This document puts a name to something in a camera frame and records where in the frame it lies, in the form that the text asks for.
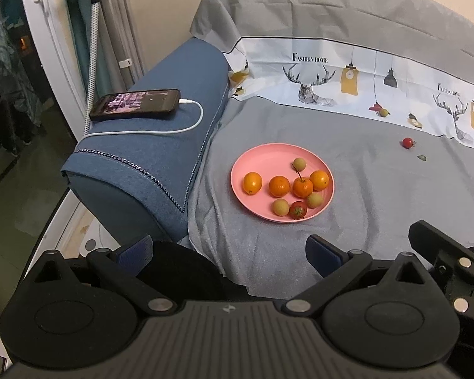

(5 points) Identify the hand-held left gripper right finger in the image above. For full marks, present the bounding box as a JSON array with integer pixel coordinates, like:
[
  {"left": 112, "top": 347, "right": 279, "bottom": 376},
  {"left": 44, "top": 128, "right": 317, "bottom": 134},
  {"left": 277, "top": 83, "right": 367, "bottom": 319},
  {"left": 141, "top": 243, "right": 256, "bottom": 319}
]
[{"left": 280, "top": 235, "right": 429, "bottom": 318}]

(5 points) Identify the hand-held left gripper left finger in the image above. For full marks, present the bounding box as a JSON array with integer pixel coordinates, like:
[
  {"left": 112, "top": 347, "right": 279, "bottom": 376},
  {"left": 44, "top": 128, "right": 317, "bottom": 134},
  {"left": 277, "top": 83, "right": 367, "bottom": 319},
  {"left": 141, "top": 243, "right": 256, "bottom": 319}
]
[{"left": 33, "top": 235, "right": 178, "bottom": 317}]

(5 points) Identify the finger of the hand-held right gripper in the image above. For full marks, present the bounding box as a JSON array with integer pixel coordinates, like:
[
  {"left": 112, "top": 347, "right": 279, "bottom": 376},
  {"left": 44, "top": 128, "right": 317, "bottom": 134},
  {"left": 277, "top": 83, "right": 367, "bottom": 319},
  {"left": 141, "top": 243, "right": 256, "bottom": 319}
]
[{"left": 408, "top": 220, "right": 474, "bottom": 273}]

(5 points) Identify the large red cherry tomato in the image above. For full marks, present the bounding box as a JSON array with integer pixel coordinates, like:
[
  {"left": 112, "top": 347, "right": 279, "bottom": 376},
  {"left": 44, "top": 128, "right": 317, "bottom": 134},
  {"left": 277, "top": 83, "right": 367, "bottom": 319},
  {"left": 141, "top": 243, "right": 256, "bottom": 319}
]
[{"left": 289, "top": 201, "right": 308, "bottom": 220}]

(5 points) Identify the orange fruit with stem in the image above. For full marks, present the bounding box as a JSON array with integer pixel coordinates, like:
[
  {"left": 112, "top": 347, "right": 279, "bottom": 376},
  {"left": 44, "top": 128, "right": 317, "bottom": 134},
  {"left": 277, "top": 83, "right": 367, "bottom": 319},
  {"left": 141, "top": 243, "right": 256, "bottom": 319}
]
[{"left": 292, "top": 162, "right": 314, "bottom": 198}]

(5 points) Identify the round orange kumquat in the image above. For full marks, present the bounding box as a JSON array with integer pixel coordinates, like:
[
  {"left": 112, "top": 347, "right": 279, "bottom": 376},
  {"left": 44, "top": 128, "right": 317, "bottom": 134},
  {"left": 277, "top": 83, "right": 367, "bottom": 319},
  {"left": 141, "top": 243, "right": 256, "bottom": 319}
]
[
  {"left": 309, "top": 170, "right": 330, "bottom": 191},
  {"left": 269, "top": 176, "right": 291, "bottom": 197}
]

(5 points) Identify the pink round plate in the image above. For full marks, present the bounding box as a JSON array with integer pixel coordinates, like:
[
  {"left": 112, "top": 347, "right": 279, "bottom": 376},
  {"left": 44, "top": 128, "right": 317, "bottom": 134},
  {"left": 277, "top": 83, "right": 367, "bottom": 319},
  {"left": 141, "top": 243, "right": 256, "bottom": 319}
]
[{"left": 231, "top": 143, "right": 335, "bottom": 225}]

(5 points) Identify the white dotted floor object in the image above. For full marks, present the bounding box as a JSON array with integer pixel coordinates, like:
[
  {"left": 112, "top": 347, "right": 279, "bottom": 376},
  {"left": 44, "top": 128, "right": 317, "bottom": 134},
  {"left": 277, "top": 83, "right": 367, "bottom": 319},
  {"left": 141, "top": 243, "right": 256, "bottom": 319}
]
[{"left": 77, "top": 221, "right": 115, "bottom": 259}]

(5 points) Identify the grey printed sofa cover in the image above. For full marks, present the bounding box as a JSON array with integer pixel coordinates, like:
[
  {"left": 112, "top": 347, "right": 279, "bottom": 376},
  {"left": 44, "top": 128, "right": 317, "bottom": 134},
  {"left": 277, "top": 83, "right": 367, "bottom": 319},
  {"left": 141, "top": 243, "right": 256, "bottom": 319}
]
[{"left": 185, "top": 0, "right": 474, "bottom": 298}]

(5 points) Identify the blue sofa armrest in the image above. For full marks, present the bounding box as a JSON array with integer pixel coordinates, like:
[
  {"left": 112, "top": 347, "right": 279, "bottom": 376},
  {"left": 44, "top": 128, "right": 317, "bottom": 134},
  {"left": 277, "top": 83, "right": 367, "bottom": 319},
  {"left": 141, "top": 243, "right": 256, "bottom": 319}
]
[{"left": 60, "top": 37, "right": 232, "bottom": 245}]

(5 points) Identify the oval orange kumquat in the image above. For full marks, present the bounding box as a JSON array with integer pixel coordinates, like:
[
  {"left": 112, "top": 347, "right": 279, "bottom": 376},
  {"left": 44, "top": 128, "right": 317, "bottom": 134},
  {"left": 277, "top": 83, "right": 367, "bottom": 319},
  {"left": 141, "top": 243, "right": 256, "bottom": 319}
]
[{"left": 243, "top": 171, "right": 263, "bottom": 195}]

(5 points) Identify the black smartphone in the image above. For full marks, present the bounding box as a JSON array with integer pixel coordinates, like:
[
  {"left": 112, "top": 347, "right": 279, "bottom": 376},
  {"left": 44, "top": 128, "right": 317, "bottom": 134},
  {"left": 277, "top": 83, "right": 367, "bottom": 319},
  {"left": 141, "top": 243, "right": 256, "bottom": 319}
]
[{"left": 89, "top": 89, "right": 181, "bottom": 122}]

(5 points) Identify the striped pole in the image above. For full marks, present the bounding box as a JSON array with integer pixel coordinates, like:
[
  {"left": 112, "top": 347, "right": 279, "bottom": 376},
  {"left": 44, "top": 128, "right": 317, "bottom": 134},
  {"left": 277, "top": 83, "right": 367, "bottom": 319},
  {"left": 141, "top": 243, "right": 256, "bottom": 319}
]
[{"left": 83, "top": 0, "right": 102, "bottom": 137}]

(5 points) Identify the teal curtain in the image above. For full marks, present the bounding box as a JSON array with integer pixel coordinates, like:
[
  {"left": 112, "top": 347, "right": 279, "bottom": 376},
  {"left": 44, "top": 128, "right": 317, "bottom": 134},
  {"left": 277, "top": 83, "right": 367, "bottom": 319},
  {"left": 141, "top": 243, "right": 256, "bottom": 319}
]
[{"left": 61, "top": 0, "right": 99, "bottom": 103}]

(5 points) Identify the grey curtain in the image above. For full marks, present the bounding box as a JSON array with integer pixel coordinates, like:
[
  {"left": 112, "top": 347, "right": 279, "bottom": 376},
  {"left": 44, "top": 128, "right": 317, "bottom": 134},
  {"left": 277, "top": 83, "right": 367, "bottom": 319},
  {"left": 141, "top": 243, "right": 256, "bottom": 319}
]
[{"left": 97, "top": 0, "right": 145, "bottom": 95}]

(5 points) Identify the white charging cable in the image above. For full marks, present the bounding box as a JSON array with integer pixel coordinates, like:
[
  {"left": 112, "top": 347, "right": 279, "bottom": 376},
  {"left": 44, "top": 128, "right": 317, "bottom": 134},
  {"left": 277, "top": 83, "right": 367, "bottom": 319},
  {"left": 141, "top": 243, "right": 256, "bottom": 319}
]
[{"left": 77, "top": 99, "right": 204, "bottom": 151}]

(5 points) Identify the white door frame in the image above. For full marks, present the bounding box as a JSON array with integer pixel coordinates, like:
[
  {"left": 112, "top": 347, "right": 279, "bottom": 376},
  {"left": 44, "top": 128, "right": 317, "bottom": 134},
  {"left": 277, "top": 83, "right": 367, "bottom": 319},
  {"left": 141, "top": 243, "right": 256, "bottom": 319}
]
[{"left": 18, "top": 0, "right": 89, "bottom": 143}]

